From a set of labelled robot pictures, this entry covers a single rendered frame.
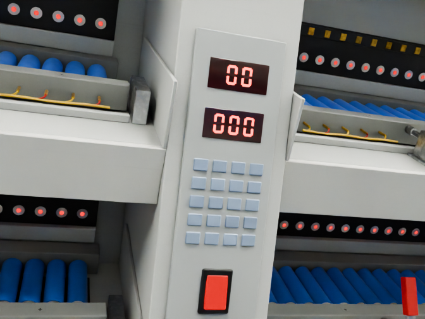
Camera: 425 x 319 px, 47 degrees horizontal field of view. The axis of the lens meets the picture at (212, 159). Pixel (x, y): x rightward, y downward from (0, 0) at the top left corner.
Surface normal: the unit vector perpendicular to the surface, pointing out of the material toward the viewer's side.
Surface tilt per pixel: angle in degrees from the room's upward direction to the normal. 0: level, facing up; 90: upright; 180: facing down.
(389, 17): 90
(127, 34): 90
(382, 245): 108
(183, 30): 90
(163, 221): 90
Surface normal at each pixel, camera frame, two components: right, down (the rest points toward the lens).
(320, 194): 0.23, 0.38
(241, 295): 0.28, 0.08
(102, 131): 0.19, -0.92
